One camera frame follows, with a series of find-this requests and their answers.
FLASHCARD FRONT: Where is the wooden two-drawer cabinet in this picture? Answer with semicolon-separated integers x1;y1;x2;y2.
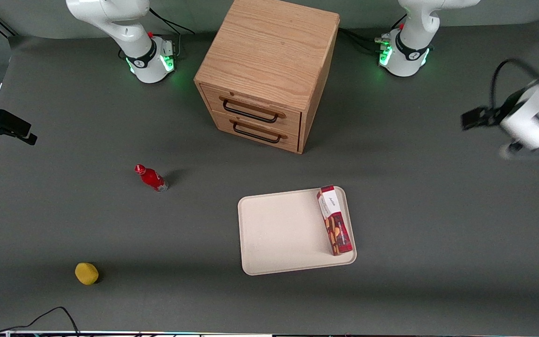
194;0;341;154

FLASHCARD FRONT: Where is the yellow sponge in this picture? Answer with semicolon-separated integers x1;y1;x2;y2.
75;262;100;286

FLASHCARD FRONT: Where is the black cable loop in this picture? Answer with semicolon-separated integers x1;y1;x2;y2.
0;306;81;336

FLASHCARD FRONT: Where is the white rectangular tray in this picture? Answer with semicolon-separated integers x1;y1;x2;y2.
237;186;357;276

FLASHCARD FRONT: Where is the red drink bottle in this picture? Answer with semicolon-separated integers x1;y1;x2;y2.
134;164;169;193

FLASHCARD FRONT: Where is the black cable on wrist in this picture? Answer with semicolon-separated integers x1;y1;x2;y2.
489;58;539;110

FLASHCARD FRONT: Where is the red plaid cookie box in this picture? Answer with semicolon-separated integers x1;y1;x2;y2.
316;185;353;256

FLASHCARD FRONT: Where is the wooden drawer front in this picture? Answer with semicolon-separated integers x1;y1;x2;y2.
211;111;301;154
200;84;302;137

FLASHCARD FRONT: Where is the black cable bundle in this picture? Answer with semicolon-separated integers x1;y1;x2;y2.
339;14;408;56

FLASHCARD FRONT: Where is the black drawer handle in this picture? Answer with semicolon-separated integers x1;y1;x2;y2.
219;96;286;124
228;118;288;144

